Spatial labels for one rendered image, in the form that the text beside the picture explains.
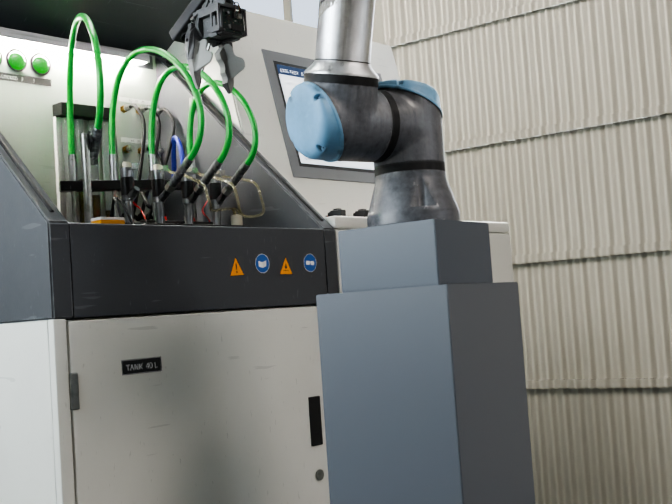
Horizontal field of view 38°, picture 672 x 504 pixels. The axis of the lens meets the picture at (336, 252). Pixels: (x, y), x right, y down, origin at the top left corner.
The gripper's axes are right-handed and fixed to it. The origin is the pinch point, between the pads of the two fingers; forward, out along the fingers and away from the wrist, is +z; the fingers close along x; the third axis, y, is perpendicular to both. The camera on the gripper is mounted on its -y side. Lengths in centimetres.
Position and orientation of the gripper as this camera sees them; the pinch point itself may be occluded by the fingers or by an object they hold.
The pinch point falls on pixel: (211, 86)
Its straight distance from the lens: 190.6
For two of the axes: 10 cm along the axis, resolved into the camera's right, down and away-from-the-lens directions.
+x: 6.7, 0.0, 7.4
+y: 7.4, -0.9, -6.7
